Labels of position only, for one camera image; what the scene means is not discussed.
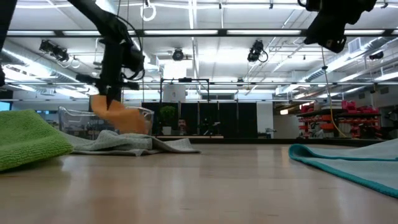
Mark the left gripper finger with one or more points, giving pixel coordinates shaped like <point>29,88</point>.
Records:
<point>113,94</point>
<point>106,95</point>

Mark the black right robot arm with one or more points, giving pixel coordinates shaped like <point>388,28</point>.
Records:
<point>335,21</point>

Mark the light blue microfiber towel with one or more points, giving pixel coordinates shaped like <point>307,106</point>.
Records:
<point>357,168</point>

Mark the grey waffle microfiber towel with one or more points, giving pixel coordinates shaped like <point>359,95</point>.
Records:
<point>124,143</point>

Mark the white box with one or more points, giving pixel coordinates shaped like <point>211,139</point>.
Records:
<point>174,93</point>

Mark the person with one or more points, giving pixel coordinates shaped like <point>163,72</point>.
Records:
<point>183,124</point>

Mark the green microfiber towel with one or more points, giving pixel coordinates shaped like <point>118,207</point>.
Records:
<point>28,137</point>

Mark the black partition panels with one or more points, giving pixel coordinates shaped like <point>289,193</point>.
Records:
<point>227,121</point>

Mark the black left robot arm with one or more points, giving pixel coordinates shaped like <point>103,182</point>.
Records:
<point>105,28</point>

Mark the black aluminium table frame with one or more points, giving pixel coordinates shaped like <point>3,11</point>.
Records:
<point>264,141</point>

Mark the red bin shelving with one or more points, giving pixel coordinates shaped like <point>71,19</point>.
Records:
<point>357,111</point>

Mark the green background potted plant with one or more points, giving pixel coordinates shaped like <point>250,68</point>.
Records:
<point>168,115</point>

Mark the orange microfiber towel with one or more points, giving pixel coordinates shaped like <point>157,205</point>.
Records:
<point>124,119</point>

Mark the clear plastic bin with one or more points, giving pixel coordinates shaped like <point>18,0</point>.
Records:
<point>74,116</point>

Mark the black ceiling camera cluster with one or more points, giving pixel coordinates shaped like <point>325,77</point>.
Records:
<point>54,49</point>

